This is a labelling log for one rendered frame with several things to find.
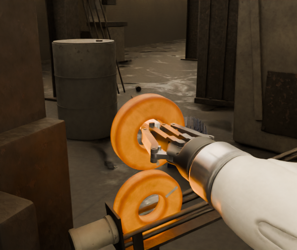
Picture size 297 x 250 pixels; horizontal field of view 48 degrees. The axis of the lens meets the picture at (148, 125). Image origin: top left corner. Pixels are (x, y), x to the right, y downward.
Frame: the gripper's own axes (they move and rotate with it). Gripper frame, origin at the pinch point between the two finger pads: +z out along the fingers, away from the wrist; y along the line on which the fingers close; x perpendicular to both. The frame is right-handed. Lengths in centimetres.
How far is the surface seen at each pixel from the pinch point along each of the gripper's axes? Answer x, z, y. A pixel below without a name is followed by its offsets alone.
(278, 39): -2, 129, 180
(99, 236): -20.4, -3.5, -12.3
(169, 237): -25.6, -4.4, 3.5
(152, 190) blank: -13.6, -2.6, -0.1
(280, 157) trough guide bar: -16.7, 1.5, 43.0
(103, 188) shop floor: -95, 132, 37
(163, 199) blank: -16.9, -2.2, 2.9
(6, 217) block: -8.7, -6.8, -28.5
